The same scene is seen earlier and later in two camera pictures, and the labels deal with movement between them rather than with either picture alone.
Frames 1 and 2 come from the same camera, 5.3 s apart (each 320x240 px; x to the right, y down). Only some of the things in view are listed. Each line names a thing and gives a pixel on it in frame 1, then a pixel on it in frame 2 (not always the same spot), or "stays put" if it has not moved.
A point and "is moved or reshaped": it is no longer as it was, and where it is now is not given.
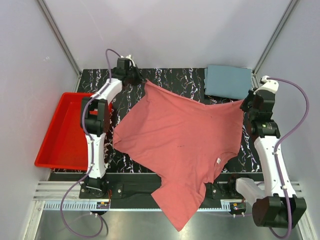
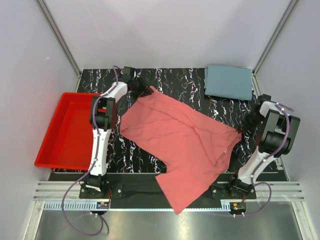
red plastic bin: x=64 y=145 stays put
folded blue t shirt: x=232 y=82 stays put
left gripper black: x=140 y=78 → x=144 y=90
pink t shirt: x=184 y=140 is moved or reshaped
